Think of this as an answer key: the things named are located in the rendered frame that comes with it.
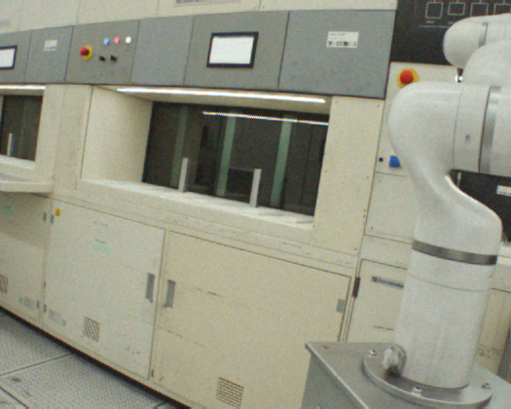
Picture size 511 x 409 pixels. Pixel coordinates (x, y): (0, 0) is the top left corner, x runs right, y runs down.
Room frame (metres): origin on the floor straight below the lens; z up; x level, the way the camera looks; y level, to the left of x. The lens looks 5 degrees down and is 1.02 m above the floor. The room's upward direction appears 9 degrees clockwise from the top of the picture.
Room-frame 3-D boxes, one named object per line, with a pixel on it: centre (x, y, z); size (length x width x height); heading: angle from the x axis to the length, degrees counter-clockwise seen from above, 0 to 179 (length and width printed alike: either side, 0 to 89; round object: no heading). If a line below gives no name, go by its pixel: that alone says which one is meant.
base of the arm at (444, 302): (0.62, -0.28, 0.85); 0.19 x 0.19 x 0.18
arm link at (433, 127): (0.64, -0.25, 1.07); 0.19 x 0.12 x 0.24; 61
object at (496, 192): (1.48, -0.76, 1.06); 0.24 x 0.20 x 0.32; 61
